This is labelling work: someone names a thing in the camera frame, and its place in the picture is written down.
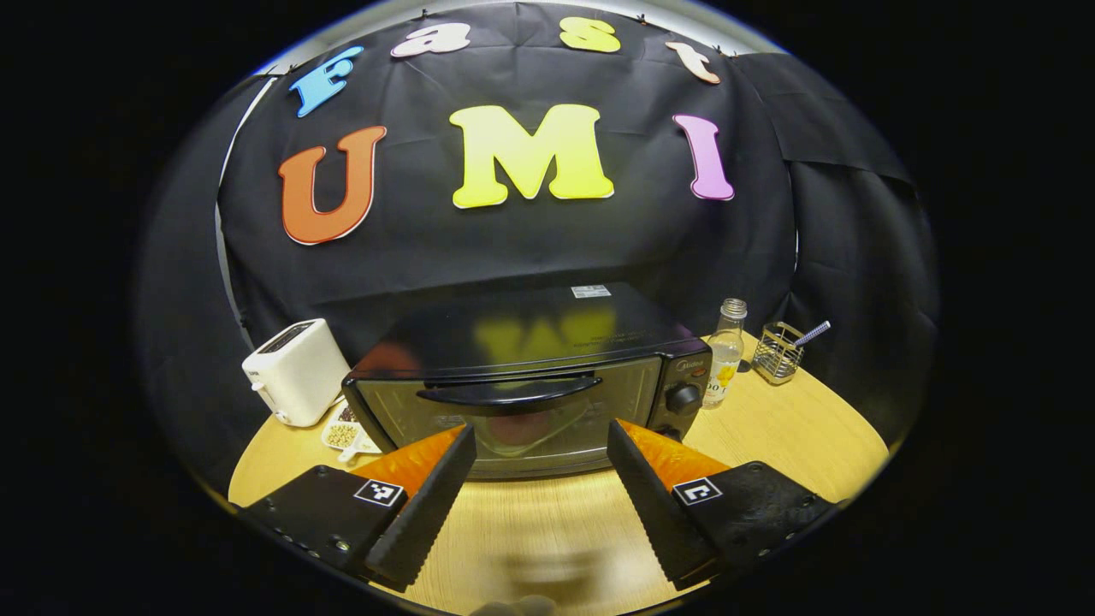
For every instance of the black electric oven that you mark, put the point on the black electric oven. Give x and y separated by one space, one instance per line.
513 334

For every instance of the white divided grain dish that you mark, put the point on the white divided grain dish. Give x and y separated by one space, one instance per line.
342 436

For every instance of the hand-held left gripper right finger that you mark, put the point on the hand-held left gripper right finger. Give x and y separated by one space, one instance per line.
654 513

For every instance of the clear glass bottle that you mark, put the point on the clear glass bottle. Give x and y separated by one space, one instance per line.
725 359

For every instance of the white toaster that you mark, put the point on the white toaster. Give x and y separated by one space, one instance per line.
295 372

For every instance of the metal spoon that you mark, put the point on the metal spoon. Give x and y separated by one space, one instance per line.
813 333

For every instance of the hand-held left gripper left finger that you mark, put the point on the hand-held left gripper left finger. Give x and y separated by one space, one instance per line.
428 513

